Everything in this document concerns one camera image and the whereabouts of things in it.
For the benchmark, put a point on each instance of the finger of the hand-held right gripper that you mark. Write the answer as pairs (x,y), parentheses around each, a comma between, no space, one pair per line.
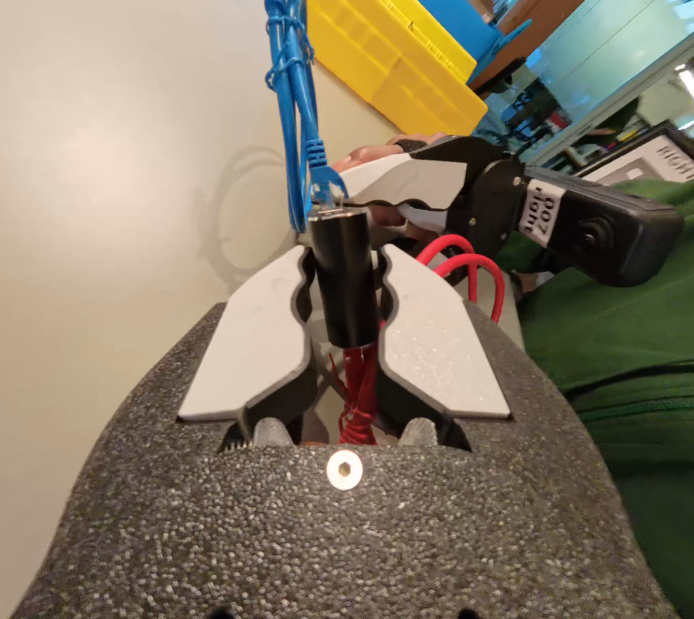
(401,180)
(428,219)

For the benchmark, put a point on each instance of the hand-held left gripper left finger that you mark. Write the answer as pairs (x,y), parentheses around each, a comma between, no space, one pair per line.
(255,342)

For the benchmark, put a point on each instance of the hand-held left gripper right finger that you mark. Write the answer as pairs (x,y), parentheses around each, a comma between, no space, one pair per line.
(442,348)

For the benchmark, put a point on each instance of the black ethernet coupler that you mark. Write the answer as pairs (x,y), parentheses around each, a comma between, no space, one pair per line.
(344,277)

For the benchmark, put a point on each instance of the yellow storage bin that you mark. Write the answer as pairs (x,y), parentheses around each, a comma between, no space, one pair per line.
(390,50)

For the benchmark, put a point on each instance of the person's right hand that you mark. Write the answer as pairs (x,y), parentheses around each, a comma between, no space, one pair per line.
(368,157)

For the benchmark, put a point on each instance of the white printed box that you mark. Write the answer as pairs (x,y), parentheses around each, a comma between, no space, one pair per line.
(645,161)

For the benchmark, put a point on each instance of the person's green sweater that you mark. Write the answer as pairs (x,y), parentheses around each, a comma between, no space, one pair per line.
(623,386)

